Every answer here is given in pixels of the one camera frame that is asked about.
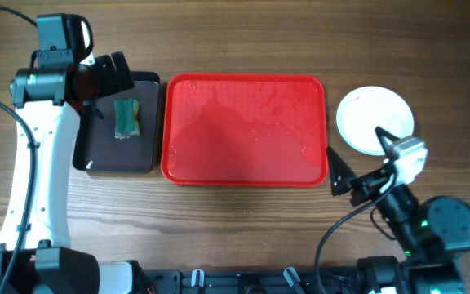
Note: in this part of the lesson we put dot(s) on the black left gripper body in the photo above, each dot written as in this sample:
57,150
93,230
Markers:
107,77

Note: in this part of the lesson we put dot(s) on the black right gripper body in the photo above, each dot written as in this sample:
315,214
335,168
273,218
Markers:
365,184

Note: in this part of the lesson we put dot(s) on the white plate back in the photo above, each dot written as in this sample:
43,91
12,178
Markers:
364,109

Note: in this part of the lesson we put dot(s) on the green yellow sponge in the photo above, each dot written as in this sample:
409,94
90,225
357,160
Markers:
126,112

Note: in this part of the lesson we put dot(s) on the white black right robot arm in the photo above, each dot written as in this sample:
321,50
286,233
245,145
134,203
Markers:
433,235

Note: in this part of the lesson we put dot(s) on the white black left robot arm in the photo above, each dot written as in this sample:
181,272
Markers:
48,104

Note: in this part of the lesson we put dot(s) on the black tray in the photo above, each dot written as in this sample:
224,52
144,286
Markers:
97,149

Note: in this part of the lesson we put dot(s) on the red tray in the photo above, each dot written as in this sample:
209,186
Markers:
247,129

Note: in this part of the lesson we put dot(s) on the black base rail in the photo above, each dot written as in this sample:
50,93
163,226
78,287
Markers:
259,279

